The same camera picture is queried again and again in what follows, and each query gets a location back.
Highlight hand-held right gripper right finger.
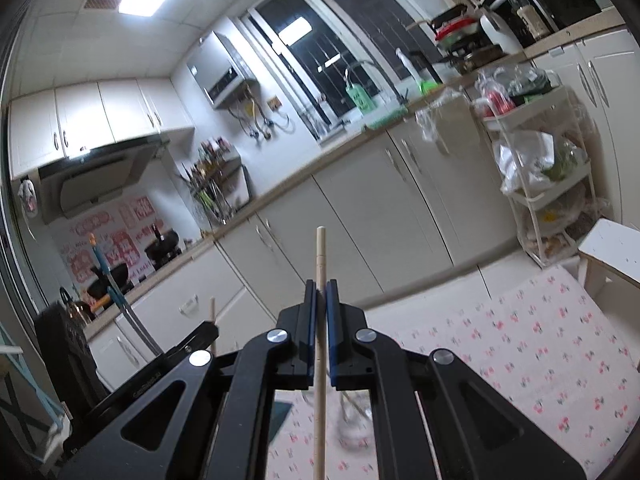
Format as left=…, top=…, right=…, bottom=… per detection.
left=325, top=280, right=587, bottom=480

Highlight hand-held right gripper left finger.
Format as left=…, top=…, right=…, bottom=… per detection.
left=57, top=280, right=318, bottom=480

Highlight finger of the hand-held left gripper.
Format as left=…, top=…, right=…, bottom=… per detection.
left=97, top=321, right=221, bottom=411

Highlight green label glass jar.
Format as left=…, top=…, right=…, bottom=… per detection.
left=339, top=391, right=375, bottom=442

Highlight dark kettle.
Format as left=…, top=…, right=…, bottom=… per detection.
left=58, top=286, right=97, bottom=327

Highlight black wok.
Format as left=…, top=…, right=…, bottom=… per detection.
left=144, top=226, right=184, bottom=267
left=89, top=261, right=135, bottom=302

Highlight white base cabinets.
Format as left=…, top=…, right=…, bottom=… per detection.
left=85, top=94, right=507, bottom=377

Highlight hanging kitchen cloth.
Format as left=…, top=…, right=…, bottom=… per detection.
left=17, top=177, right=42, bottom=219

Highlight utensil drying rack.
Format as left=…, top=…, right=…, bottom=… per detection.
left=176, top=137, right=252, bottom=227

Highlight range hood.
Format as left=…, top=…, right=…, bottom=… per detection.
left=37, top=135, right=167, bottom=226

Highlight cherry print tablecloth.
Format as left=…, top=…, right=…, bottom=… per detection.
left=265, top=264, right=637, bottom=480

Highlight green soap bottle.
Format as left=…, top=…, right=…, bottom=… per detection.
left=345, top=72, right=377, bottom=112

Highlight clear plastic bag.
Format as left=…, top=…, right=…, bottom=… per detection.
left=414, top=94, right=462, bottom=144

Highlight white trolley rack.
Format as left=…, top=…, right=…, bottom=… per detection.
left=479, top=84, right=612, bottom=268

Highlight white upper cabinets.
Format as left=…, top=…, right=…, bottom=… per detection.
left=7, top=77, right=196, bottom=182

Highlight green scrub brush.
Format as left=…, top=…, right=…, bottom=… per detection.
left=395, top=48, right=445, bottom=97

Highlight white plastic bag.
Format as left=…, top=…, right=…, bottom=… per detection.
left=492, top=129, right=576, bottom=197

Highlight kitchen faucet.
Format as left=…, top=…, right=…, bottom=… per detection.
left=345, top=60, right=407, bottom=107

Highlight silver water heater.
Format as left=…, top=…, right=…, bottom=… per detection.
left=186, top=31, right=259, bottom=110

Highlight red drink cans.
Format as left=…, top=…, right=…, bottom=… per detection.
left=484, top=90, right=517, bottom=115

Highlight green vegetable bag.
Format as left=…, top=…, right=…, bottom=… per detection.
left=542, top=140, right=593, bottom=183

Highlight kitchen window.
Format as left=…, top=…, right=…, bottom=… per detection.
left=247, top=0, right=482, bottom=142

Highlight white wooden stool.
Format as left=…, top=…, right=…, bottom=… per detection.
left=577, top=218, right=640, bottom=307

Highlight stacked pots with red lid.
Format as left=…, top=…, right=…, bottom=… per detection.
left=429, top=3, right=484, bottom=54

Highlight white electric kettle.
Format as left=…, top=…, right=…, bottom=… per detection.
left=479, top=9, right=524, bottom=57

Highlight white corner cabinets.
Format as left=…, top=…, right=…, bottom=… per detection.
left=529, top=26, right=640, bottom=232

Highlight clear plastic bottle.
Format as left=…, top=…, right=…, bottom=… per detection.
left=502, top=0, right=549, bottom=42

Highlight red and white wall stickers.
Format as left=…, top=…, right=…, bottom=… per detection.
left=59, top=194, right=167, bottom=307

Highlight water heater hoses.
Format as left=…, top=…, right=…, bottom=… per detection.
left=227, top=96, right=292, bottom=140

